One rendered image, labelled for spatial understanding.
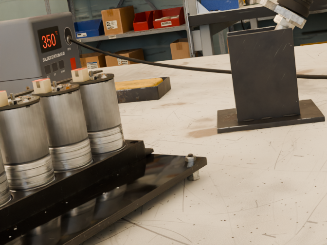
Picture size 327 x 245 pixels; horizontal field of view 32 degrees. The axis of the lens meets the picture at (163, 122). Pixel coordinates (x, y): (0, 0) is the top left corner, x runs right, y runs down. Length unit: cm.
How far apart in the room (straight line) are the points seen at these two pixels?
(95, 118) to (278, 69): 15
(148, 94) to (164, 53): 446
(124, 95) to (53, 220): 33
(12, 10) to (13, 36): 494
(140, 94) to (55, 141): 28
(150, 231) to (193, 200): 4
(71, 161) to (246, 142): 13
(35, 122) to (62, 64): 43
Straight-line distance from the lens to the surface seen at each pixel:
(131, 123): 48
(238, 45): 41
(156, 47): 504
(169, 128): 44
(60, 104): 29
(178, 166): 31
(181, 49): 451
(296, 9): 41
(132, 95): 57
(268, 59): 41
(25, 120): 27
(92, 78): 31
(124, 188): 29
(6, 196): 27
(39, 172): 28
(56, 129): 29
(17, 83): 66
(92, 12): 522
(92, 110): 31
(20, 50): 65
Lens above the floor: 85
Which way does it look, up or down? 13 degrees down
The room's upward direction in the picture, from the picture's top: 8 degrees counter-clockwise
